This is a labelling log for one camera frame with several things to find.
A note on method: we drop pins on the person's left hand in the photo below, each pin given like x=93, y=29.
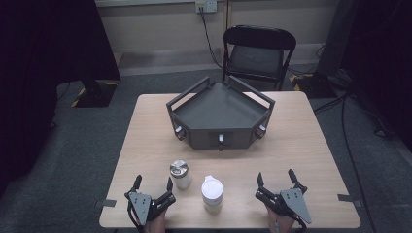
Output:
x=157, y=225

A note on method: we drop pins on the black stand base striped tape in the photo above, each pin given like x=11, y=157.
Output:
x=315, y=85
x=95, y=93

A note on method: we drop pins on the person's right hand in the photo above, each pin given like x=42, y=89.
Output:
x=280, y=225

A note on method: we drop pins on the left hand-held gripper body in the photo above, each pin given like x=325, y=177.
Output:
x=140, y=205

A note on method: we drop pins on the dark grey tray box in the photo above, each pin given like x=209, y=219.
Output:
x=218, y=108

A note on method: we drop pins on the black curtain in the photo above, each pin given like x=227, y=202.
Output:
x=382, y=58
x=48, y=64

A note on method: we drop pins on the white wall socket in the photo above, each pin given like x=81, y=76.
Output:
x=206, y=5

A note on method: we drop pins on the grey tape strip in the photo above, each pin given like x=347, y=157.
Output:
x=348, y=198
x=107, y=203

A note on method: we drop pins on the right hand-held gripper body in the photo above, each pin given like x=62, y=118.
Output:
x=293, y=202

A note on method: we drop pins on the glass shaker with metal lid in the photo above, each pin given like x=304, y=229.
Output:
x=180, y=174

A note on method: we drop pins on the black folding chair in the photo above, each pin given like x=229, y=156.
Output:
x=259, y=58

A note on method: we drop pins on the grey upright panel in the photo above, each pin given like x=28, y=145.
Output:
x=333, y=39

